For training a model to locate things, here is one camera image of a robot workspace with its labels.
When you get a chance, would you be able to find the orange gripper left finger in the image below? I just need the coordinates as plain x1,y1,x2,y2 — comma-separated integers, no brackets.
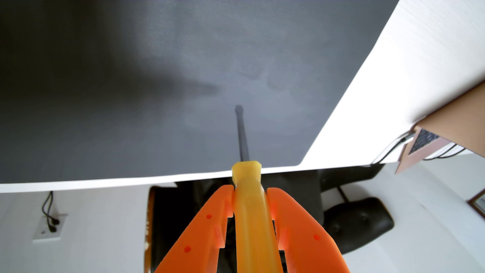
153,184,235,273

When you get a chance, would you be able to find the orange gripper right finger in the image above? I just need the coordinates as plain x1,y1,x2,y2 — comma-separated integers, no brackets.
266,187,351,273

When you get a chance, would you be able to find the yellow handled screwdriver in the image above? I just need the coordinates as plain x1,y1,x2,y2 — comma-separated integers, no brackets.
231,105,284,273

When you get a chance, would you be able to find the black office chair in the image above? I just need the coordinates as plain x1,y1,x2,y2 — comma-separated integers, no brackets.
143,163,395,273

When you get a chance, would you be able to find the pink laptop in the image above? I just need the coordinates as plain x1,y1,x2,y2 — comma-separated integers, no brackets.
395,127,456,174

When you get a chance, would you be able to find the dark grey textured mat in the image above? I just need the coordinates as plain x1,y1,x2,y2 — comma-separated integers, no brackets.
0,0,399,185

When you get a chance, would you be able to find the brown framed window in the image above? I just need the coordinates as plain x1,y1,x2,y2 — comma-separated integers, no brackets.
468,188,485,220

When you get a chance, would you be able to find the brown cardboard box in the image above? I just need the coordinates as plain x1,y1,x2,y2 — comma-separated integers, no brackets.
416,81,485,158

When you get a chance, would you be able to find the black laptop cable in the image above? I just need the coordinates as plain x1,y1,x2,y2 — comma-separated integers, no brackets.
369,131,416,167

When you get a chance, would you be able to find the black socket cable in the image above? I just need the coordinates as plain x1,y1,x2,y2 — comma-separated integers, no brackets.
41,191,61,233

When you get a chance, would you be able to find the white wall socket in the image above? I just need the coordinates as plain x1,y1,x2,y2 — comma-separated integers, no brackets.
32,213,68,243

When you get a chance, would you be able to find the black cable under box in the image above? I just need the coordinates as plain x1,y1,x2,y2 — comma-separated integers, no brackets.
423,144,467,161

